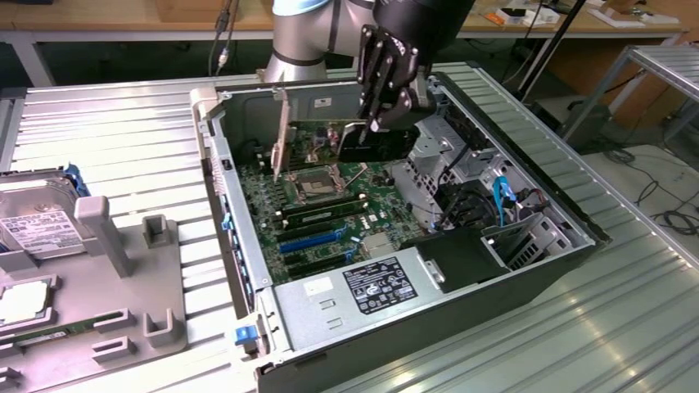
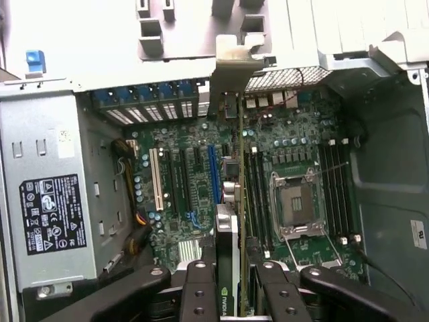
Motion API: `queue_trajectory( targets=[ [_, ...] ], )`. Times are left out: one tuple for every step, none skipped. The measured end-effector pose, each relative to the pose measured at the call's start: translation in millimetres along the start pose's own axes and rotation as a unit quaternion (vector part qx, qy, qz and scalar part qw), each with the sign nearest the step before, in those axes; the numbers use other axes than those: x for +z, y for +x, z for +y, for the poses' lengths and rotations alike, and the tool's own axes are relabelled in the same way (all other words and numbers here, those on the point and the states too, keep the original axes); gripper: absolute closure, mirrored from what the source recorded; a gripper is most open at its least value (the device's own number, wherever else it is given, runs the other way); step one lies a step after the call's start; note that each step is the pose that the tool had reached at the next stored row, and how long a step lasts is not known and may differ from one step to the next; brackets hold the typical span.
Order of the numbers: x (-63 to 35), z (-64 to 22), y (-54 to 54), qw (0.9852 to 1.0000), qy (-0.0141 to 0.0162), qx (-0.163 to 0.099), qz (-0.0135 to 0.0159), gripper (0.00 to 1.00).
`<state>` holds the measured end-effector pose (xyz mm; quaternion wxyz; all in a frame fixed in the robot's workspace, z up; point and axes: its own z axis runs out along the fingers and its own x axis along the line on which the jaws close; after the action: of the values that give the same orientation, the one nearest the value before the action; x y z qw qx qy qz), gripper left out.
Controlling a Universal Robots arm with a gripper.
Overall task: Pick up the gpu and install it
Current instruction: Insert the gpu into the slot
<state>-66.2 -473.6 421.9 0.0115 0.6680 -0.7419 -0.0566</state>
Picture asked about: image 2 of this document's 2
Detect blue case latch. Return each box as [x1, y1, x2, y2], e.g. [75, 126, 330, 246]
[25, 50, 46, 74]

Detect grey parts rack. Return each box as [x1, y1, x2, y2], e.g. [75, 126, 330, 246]
[6, 0, 286, 64]

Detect black expansion slot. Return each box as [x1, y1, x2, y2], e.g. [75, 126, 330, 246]
[163, 149, 179, 215]
[179, 147, 194, 215]

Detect silver chipset heatsink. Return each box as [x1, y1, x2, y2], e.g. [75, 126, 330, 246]
[177, 239, 204, 263]

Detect black looping wire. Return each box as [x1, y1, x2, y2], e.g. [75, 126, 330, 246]
[351, 234, 420, 308]

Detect blue expansion slot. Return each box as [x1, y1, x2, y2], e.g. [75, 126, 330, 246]
[207, 144, 221, 215]

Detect open black PC case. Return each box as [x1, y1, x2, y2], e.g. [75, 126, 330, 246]
[0, 32, 429, 322]

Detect CPU socket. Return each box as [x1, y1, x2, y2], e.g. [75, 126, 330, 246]
[269, 170, 328, 236]

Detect black RAM slot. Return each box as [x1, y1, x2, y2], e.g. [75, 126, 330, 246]
[260, 147, 273, 259]
[318, 142, 339, 237]
[254, 147, 267, 259]
[326, 140, 346, 239]
[248, 147, 261, 258]
[341, 137, 361, 242]
[334, 139, 353, 241]

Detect green motherboard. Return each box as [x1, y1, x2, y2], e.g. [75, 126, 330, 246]
[123, 83, 369, 290]

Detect white expansion slot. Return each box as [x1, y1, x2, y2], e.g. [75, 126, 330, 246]
[149, 147, 166, 211]

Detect black yellow power wires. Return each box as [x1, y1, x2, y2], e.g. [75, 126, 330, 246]
[110, 136, 154, 260]

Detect thin socket locking lever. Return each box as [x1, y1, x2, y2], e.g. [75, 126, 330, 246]
[314, 161, 350, 176]

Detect blue plastic slot retainer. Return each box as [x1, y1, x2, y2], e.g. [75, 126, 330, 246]
[90, 79, 199, 112]

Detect silver power supply unit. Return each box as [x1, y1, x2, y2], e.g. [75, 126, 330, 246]
[0, 90, 133, 293]

